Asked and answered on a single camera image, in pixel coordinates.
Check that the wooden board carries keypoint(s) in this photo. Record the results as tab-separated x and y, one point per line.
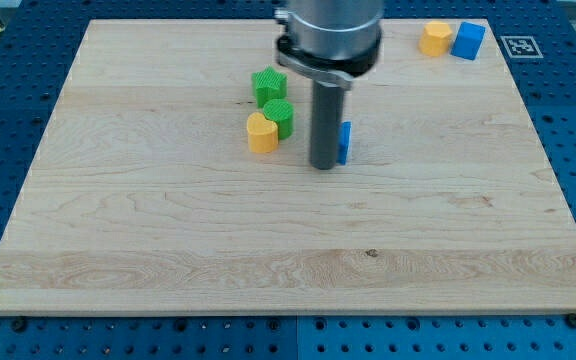
143	198

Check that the blue cube block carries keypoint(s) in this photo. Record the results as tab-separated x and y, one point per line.
468	41

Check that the blue triangle block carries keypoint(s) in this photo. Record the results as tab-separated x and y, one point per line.
344	142

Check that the green star block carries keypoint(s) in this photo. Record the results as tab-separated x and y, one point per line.
267	85

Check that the white fiducial marker tag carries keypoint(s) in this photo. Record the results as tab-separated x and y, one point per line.
521	47

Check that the yellow heart block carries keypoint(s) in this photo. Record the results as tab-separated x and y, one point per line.
262	134

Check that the green cylinder block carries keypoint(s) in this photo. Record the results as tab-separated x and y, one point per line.
281	112

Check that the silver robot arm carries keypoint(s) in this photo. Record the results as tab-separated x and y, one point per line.
329	41

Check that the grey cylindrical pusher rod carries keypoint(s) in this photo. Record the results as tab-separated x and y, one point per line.
326	115

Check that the yellow hexagon block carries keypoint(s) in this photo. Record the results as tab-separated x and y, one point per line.
435	39

